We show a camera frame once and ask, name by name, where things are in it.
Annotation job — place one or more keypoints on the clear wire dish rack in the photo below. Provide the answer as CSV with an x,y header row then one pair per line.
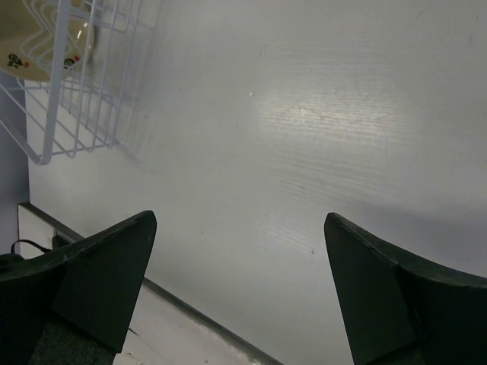
x,y
91,108

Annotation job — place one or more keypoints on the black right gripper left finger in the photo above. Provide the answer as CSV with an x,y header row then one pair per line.
x,y
74,304

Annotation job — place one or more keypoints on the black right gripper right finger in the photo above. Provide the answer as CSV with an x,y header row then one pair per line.
x,y
399,308

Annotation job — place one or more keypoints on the cream small plate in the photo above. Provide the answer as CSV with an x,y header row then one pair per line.
x,y
28,30

